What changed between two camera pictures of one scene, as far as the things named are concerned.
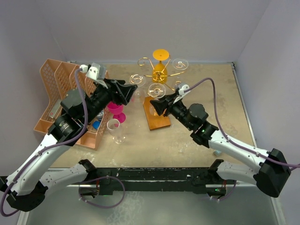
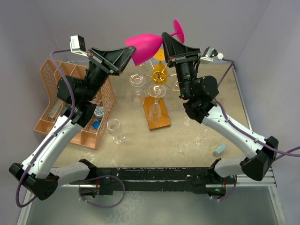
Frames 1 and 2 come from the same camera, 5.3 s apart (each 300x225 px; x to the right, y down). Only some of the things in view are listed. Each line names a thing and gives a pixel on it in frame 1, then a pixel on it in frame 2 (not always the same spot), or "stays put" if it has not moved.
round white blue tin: x=100 y=115 stays put
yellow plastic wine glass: x=159 y=73 stays put
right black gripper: x=161 y=105 → x=176 y=54
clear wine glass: x=138 y=80 stays put
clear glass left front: x=116 y=130 stays put
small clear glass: x=156 y=91 stays put
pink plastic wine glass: x=116 y=110 → x=147 y=46
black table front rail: x=116 y=181 stays put
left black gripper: x=118 y=92 → x=112 y=62
